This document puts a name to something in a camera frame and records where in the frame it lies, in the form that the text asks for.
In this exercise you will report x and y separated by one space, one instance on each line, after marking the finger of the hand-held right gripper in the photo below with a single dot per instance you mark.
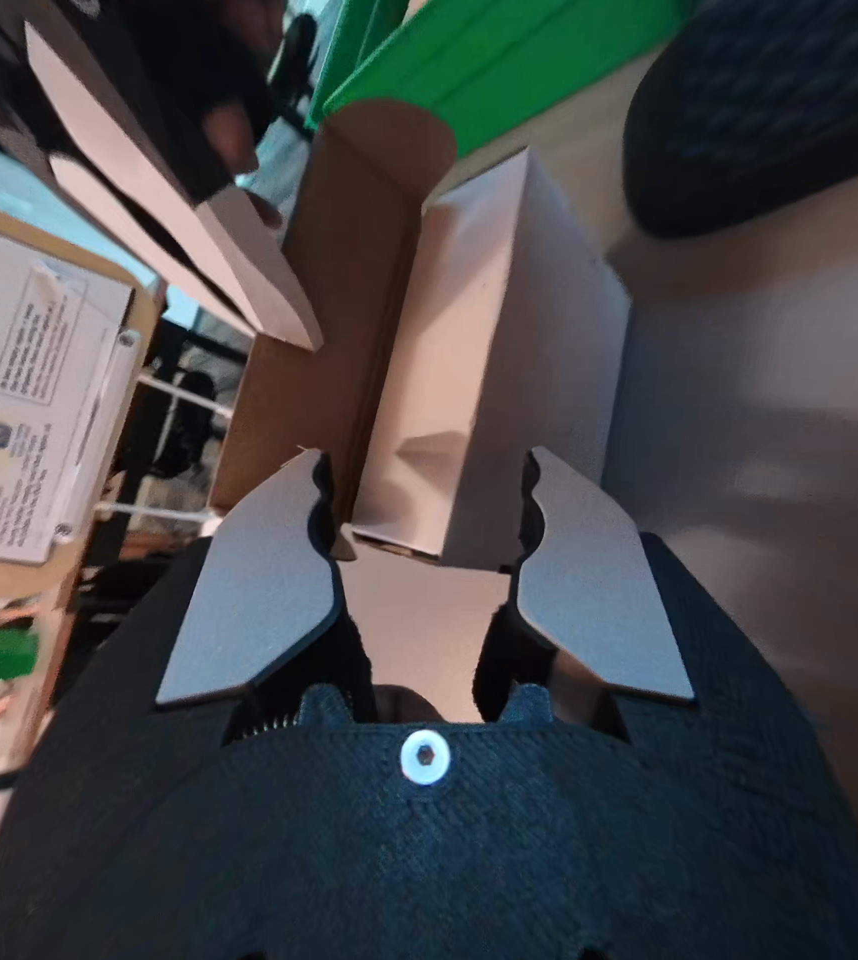
114 217
121 142

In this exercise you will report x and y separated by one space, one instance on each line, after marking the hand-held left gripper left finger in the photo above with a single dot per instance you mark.
256 600

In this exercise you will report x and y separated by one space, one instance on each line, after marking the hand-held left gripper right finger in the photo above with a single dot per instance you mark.
601 600

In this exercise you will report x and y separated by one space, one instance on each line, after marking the white cardboard mailer box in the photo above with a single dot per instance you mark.
504 337

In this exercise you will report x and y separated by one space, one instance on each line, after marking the printed instruction sign board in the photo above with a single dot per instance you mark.
31 390

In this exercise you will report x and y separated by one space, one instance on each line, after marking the green plastic bin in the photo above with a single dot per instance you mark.
519 52

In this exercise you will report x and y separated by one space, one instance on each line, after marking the black mesh pad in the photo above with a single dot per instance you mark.
774 112

